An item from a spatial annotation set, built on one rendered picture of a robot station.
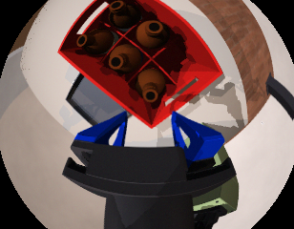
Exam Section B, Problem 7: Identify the red crate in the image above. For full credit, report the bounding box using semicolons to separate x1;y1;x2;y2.
58;0;223;129

